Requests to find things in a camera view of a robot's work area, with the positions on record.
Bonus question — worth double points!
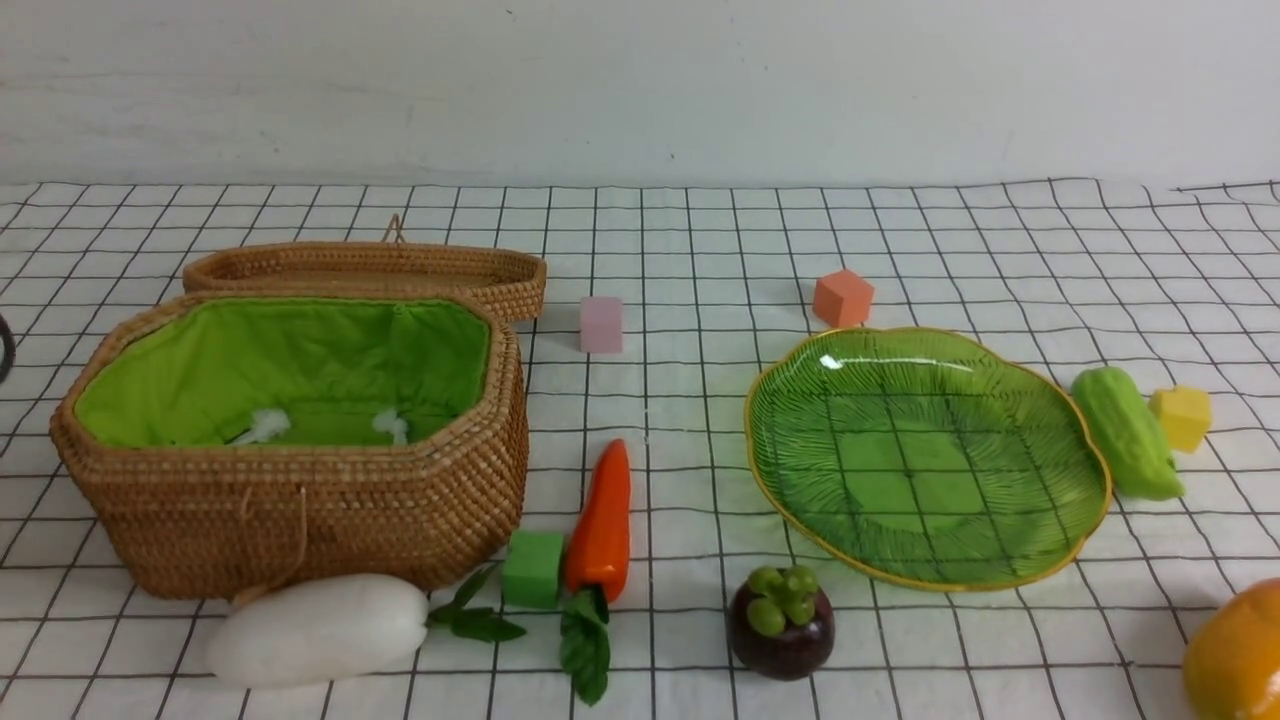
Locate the green foam cube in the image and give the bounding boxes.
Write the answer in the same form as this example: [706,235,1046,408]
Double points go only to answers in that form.
[500,529,564,611]

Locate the green toy bitter gourd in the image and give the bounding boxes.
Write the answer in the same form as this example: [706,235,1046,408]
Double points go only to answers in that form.
[1071,366,1185,502]

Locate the white toy radish green leaves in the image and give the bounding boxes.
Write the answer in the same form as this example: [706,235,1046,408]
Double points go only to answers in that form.
[205,573,526,689]

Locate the orange foam cube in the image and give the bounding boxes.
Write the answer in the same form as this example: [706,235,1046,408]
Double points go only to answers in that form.
[812,268,876,328]

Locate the woven wicker basket lid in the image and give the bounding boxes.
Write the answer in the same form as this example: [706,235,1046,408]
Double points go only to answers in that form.
[182,215,547,323]

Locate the woven wicker basket green lining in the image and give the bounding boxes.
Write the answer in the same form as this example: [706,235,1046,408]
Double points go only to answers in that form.
[50,290,530,601]

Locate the green glass leaf plate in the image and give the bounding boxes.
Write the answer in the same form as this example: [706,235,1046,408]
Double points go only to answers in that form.
[744,327,1114,592]

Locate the purple toy mangosteen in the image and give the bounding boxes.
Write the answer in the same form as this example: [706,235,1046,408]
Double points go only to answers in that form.
[726,565,836,682]

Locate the orange toy carrot green leaves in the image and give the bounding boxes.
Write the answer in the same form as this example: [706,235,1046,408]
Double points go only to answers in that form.
[559,438,632,706]

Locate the pink foam cube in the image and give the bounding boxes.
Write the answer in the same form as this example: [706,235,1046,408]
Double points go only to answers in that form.
[579,296,625,354]

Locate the orange yellow toy mango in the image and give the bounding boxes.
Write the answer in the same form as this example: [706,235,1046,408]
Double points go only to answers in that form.
[1181,577,1279,719]

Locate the yellow foam cube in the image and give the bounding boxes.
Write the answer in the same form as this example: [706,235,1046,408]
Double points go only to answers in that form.
[1149,386,1213,454]

